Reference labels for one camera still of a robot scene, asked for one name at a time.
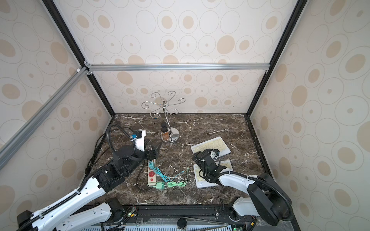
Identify white wireless keyboard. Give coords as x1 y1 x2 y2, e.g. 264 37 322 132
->
193 160 234 189
191 137 231 157

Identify beige power strip red sockets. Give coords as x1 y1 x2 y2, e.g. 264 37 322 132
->
147 159 157 187

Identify green plug adapter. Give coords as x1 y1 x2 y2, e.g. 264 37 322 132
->
155 182 165 190

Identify light green charging cable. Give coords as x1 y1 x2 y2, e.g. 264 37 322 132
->
161 167 191 189

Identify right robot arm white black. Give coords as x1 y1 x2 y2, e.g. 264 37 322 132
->
192 149 294 226

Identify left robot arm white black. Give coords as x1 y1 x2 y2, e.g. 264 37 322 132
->
17 144 161 231

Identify chrome mug tree stand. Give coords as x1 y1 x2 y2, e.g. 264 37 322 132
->
141 90 186 144

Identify amber bottle black cap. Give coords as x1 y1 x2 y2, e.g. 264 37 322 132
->
161 122 170 141

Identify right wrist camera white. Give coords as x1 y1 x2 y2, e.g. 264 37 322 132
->
210 150 220 160

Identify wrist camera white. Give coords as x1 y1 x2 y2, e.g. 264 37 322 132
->
210 150 220 160
131 130 146 152

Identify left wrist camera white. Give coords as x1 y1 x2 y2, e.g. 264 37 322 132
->
131 130 146 152

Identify black power cord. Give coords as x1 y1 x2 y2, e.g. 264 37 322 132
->
86 127 151 191

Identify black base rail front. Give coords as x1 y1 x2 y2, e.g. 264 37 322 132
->
51 203 295 231

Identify left diagonal aluminium frame bar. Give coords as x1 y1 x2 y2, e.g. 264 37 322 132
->
1 67 87 168

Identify horizontal aluminium frame bar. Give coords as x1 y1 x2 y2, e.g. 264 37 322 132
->
84 63 270 71

